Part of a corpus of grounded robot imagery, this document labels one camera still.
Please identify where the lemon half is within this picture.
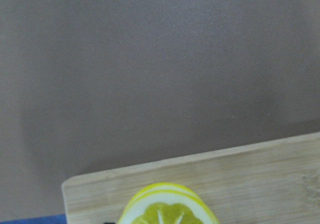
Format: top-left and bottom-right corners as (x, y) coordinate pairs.
(117, 182), (220, 224)

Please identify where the wooden cutting board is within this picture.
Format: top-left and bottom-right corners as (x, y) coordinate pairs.
(61, 133), (320, 224)

